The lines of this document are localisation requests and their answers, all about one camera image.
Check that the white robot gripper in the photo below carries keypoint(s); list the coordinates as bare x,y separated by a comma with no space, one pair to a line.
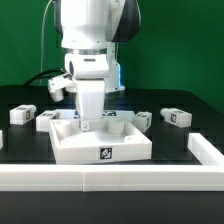
89,73

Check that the white square table top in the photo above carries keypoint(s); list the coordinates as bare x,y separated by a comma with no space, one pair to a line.
109,140

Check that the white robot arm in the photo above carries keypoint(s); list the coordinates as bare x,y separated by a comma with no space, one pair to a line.
87,27

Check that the white marker tag sheet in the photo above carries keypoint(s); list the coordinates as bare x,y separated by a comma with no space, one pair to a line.
73,114

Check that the white part at left edge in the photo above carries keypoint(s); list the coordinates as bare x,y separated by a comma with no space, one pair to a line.
1,139

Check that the white L-shaped obstacle fence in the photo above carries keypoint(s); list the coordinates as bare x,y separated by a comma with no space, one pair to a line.
207,175

